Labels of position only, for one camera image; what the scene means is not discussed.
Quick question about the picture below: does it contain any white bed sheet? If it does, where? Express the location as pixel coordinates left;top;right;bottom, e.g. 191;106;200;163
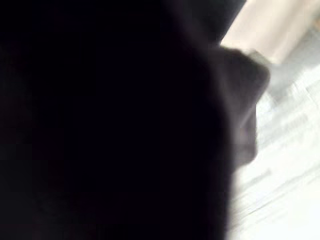
228;32;320;240

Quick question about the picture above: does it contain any right robot hand black cloth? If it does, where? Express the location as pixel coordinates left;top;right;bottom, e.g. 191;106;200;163
0;0;272;240

